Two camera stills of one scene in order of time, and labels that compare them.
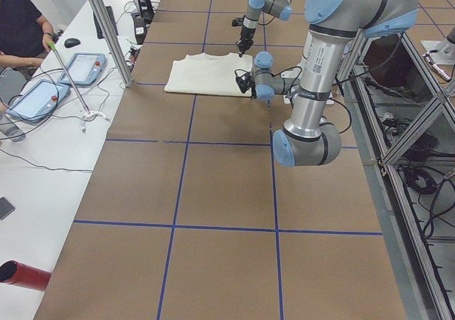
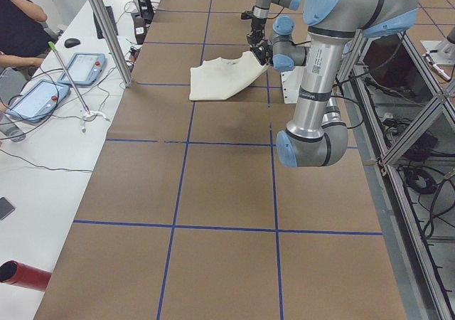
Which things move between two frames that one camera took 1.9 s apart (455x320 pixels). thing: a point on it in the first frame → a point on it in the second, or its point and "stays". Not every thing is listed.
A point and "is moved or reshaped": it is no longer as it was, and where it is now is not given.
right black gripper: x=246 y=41 → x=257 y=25
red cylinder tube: x=15 y=273 stays
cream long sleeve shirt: x=205 y=74 is moved or reshaped
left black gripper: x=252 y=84 → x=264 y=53
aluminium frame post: x=108 y=29 stays
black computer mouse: x=71 y=43 stays
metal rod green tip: x=57 y=55 stays
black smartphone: x=6 y=208 stays
